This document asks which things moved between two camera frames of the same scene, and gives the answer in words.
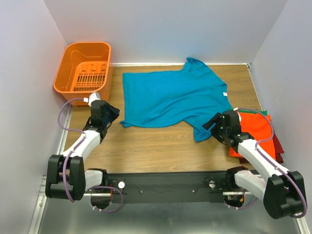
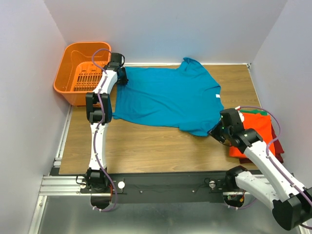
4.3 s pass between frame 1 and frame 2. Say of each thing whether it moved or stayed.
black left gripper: moved
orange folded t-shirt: stayed
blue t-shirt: moved
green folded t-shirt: stayed
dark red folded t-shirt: stayed
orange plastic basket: stayed
